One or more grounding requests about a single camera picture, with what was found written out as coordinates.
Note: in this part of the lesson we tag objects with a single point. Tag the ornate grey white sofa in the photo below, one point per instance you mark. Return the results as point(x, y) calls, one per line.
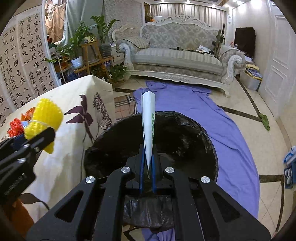
point(179, 48)

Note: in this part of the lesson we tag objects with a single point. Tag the floral tablecloth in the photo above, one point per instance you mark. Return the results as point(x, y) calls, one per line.
point(88, 109)

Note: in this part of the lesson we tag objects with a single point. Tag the white paper cone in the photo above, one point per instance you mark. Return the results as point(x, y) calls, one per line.
point(148, 103)

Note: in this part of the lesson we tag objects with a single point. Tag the yellow foam fruit net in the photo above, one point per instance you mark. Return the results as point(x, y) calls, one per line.
point(46, 115)

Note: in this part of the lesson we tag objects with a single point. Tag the purple cloth on floor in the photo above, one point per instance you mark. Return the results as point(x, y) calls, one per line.
point(237, 175)

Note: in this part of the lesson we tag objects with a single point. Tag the tall green plant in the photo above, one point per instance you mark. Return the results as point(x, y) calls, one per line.
point(103, 29)

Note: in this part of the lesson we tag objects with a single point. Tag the wooden plant stand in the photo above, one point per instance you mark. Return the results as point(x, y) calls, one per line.
point(91, 57)

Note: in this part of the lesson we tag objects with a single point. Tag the calligraphy screen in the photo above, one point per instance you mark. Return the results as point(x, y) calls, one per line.
point(25, 73)

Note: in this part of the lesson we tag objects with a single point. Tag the orange plastic bag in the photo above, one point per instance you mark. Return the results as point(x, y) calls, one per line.
point(28, 115)

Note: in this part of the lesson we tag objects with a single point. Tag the red foam fruit net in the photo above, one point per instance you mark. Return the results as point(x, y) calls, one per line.
point(16, 128)

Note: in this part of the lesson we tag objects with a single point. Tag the toy rifle on sofa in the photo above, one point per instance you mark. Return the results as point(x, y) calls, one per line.
point(220, 40)

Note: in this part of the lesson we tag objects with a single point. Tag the plaid cloth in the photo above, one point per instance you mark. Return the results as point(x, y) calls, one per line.
point(125, 106)

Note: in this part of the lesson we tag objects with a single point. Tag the plant in white pot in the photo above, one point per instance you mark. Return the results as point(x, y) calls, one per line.
point(71, 51)

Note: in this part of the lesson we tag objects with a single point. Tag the black trash bag bin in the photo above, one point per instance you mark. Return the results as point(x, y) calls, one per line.
point(177, 137)

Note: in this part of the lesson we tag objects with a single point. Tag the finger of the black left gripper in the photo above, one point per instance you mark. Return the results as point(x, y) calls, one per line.
point(39, 141)

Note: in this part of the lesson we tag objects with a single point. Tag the black cabinet by wall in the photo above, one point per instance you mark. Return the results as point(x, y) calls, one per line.
point(245, 40)

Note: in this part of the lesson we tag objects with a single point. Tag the grey storage box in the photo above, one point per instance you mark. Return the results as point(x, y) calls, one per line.
point(251, 77)

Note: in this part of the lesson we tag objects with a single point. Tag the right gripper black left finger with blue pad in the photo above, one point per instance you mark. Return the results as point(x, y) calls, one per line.
point(93, 210)

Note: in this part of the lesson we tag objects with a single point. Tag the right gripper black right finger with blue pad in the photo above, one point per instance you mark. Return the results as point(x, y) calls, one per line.
point(201, 209)

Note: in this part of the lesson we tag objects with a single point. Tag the green rag on floor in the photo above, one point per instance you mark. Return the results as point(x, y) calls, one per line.
point(265, 121)

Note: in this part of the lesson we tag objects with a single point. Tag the blue white slippers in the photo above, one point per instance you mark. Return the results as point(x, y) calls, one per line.
point(289, 162)

